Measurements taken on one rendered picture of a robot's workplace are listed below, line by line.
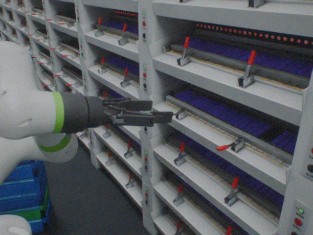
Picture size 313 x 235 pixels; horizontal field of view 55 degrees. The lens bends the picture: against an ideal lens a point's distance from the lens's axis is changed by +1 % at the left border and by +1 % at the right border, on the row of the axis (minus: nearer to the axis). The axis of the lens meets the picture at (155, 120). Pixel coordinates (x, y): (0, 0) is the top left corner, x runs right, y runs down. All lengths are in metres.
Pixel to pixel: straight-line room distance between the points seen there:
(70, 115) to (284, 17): 0.50
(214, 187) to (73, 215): 0.91
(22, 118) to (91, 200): 1.24
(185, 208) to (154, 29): 0.70
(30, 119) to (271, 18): 0.55
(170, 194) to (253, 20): 0.81
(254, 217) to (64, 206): 1.13
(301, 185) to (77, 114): 0.53
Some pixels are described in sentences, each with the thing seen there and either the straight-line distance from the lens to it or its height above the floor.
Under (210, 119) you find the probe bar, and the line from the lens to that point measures 1.00.
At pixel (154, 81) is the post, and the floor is 0.78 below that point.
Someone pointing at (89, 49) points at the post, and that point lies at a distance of 1.78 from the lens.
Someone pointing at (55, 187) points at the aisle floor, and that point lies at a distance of 1.97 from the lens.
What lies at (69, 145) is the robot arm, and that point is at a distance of 1.02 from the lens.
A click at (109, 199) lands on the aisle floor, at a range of 1.81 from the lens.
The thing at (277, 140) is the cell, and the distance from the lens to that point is 0.90.
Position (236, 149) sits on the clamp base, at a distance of 0.89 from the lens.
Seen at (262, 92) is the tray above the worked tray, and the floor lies 0.88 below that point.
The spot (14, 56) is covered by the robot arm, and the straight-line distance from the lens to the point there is 0.72.
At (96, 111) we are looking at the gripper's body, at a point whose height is 0.86.
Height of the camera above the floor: 1.13
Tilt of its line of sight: 24 degrees down
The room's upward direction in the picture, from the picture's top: straight up
